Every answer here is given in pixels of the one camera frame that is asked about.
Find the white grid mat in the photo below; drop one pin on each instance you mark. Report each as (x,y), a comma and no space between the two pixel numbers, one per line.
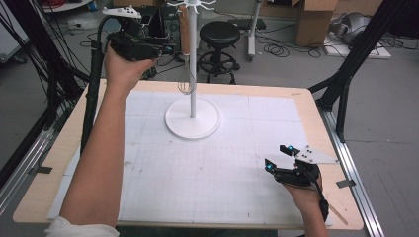
(204,177)

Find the beige masking tape piece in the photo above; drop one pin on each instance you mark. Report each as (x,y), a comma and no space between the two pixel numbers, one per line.
(295,94)

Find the grey bag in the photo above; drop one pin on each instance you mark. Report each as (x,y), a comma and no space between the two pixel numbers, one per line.
(351,28)

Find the person's left hand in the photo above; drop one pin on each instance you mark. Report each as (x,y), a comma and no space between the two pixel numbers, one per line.
(123,74)

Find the round white table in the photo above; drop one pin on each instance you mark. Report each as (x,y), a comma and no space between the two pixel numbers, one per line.
(66,6)

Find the person's white sleeve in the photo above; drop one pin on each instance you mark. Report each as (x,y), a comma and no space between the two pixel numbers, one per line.
(79,229)

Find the black tape piece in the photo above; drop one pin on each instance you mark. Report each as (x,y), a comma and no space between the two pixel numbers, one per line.
(42,170)
(346,183)

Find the white cabinet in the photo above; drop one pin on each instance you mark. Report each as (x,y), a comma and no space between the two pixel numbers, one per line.
(10,36)

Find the black metal frame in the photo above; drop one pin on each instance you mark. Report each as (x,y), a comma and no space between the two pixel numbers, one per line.
(359,49)
(23,26)

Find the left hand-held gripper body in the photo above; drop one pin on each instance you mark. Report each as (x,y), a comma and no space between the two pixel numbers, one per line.
(135,47)

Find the tall cardboard box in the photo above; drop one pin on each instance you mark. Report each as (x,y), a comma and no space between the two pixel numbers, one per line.
(311,26)

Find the white flat board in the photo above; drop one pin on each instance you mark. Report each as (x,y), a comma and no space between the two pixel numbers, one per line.
(359,52)

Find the white hook rack stand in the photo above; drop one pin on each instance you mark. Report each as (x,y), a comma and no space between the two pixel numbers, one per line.
(192,120)

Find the flat cardboard box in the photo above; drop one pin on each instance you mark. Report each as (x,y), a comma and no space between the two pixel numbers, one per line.
(359,6)

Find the large black computer tower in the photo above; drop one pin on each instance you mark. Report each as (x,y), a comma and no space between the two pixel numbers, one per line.
(145,28)

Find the aluminium rail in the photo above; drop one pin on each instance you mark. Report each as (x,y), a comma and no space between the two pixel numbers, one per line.
(23,164)
(349,164)

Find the black round stool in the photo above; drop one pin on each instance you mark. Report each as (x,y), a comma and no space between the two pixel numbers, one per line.
(219,33)

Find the person's right hand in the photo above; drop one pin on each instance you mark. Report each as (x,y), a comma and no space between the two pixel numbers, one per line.
(304,197)

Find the black flat device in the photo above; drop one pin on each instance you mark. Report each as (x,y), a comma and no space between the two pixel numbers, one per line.
(247,23)

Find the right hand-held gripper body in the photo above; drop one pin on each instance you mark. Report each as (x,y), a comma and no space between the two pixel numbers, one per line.
(301,174)

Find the narrow black computer tower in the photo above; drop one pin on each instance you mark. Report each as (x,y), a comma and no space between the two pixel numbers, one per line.
(173,31)

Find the white pole stand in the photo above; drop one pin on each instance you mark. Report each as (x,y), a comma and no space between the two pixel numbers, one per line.
(253,36)

